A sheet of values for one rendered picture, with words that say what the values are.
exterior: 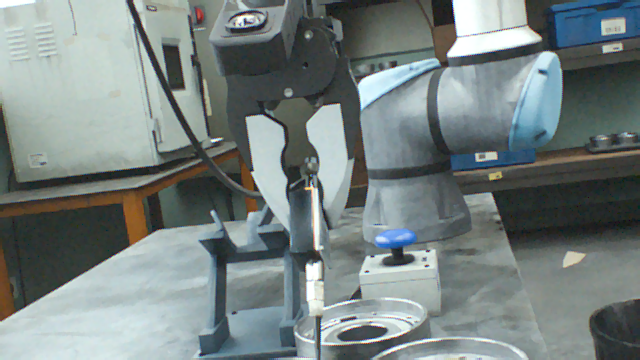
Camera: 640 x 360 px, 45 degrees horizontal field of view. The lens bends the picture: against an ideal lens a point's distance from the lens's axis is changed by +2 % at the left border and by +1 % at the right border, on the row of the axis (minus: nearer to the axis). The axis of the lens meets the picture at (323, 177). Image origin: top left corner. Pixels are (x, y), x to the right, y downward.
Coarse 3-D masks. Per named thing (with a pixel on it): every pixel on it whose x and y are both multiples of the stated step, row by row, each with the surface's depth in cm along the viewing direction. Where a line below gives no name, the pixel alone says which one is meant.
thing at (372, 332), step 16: (336, 304) 64; (352, 304) 64; (368, 304) 64; (384, 304) 64; (400, 304) 63; (416, 304) 61; (304, 320) 61; (336, 320) 64; (368, 320) 62; (416, 320) 61; (304, 336) 61; (336, 336) 60; (352, 336) 61; (368, 336) 62; (384, 336) 58; (400, 336) 55; (416, 336) 56; (304, 352) 57; (336, 352) 55; (352, 352) 54; (368, 352) 54
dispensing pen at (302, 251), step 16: (304, 176) 57; (304, 192) 54; (304, 208) 53; (304, 224) 53; (304, 240) 52; (304, 256) 53; (320, 272) 53; (320, 288) 52; (320, 304) 52; (320, 320) 52; (320, 336) 51; (320, 352) 51
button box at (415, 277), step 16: (368, 256) 77; (384, 256) 76; (416, 256) 75; (432, 256) 74; (368, 272) 71; (384, 272) 70; (400, 272) 70; (416, 272) 70; (432, 272) 70; (368, 288) 71; (384, 288) 71; (400, 288) 70; (416, 288) 70; (432, 288) 70; (432, 304) 70
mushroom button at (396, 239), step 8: (384, 232) 74; (392, 232) 73; (400, 232) 72; (408, 232) 72; (376, 240) 73; (384, 240) 72; (392, 240) 71; (400, 240) 71; (408, 240) 72; (416, 240) 73; (392, 248) 73; (400, 248) 73; (392, 256) 73; (400, 256) 73
